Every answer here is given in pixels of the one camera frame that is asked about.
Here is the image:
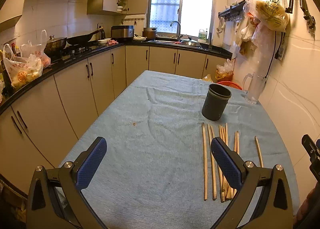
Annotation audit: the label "lower kitchen cabinets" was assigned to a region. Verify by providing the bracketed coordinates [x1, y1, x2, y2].
[1, 44, 231, 195]

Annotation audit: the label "clear glass mug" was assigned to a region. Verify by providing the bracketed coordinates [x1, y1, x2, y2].
[242, 73, 266, 104]

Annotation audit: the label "pink hanging plastic bag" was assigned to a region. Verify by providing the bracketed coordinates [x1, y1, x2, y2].
[252, 22, 276, 77]

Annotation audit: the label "red basin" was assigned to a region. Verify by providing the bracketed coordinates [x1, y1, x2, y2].
[218, 81, 242, 90]

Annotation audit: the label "dark green utensil holder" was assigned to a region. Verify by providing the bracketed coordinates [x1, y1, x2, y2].
[202, 83, 232, 121]

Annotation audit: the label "blue table cloth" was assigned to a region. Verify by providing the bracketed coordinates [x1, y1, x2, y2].
[58, 69, 301, 229]

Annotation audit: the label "white printed plastic bag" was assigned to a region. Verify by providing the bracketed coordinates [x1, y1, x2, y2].
[3, 44, 43, 89]

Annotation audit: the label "plastic bag with red contents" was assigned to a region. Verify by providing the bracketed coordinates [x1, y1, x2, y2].
[21, 29, 51, 68]

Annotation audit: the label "black countertop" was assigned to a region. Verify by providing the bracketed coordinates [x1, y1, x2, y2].
[1, 41, 232, 113]

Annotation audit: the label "yellow hanging plastic bag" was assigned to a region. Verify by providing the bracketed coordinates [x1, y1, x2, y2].
[255, 0, 289, 32]

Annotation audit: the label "pot with lid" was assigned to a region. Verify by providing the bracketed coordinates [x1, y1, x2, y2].
[44, 35, 67, 57]

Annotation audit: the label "green detergent bottle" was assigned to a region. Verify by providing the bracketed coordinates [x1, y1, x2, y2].
[198, 29, 208, 44]

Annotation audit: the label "black wok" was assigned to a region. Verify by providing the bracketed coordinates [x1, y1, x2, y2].
[66, 28, 103, 45]

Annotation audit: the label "steel pot lid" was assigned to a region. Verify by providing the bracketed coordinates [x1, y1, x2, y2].
[180, 37, 201, 47]

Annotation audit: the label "white bowl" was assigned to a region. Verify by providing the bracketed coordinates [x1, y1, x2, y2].
[98, 39, 108, 45]

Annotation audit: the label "black kettle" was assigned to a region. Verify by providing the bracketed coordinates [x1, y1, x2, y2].
[99, 27, 106, 40]

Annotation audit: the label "chrome faucet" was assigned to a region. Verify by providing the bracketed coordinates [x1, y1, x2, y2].
[170, 20, 183, 41]

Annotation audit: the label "brown clay pot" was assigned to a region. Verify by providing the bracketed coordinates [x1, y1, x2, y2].
[142, 27, 157, 40]

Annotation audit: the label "window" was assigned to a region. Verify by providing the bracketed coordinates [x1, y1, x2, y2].
[148, 0, 214, 44]

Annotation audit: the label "black power cable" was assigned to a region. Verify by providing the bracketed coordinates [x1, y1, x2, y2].
[265, 31, 286, 79]

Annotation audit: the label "black wall shelf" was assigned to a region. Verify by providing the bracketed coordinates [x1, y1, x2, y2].
[218, 0, 246, 20]

